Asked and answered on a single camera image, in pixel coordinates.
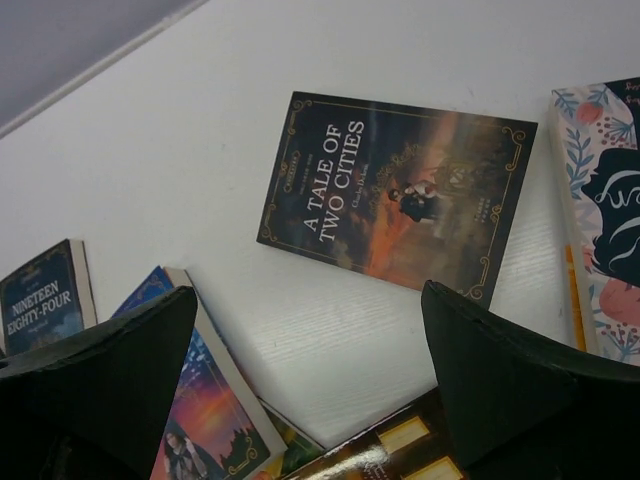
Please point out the brown orange Leonard Tulane book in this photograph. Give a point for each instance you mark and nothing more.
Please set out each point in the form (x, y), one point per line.
(410, 444)

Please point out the floral white Little Women book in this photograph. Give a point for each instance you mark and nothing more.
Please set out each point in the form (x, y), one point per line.
(594, 135)

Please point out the A Tale of Two Cities book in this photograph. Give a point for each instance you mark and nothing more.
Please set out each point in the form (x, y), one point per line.
(399, 193)

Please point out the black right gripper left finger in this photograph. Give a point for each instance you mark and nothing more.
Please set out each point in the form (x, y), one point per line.
(95, 405)

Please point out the Animal Farm green book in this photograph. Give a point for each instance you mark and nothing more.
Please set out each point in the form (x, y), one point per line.
(300, 447)

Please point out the Jane Eyre blue book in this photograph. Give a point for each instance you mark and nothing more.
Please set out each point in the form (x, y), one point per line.
(216, 427)

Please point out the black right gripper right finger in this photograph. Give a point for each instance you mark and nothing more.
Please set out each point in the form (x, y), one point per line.
(520, 405)

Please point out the Nineteen Eighty-Four blue book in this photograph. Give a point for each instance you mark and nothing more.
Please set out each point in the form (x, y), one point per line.
(47, 299)

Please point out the yellow orange book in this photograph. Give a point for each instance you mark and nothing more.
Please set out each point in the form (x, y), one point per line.
(576, 316)

